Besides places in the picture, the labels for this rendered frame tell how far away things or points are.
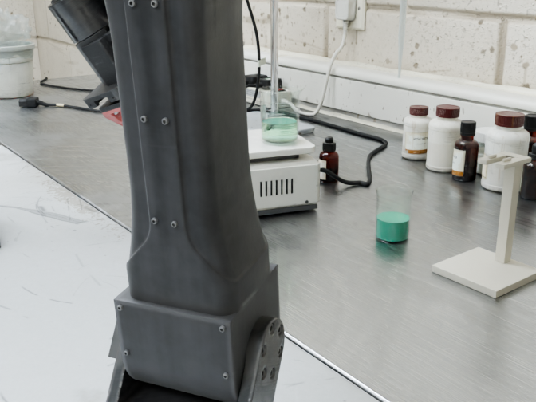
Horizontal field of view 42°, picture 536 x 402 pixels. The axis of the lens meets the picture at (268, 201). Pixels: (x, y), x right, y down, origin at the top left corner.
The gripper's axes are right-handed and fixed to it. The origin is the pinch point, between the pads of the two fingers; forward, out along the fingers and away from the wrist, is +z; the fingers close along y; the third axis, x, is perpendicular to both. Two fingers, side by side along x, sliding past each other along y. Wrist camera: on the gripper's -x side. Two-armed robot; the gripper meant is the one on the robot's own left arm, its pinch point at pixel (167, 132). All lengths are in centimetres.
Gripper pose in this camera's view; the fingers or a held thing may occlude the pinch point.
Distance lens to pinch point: 86.6
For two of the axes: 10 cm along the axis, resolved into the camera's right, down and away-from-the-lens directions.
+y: 4.7, -6.5, 6.0
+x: -7.3, 0.9, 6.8
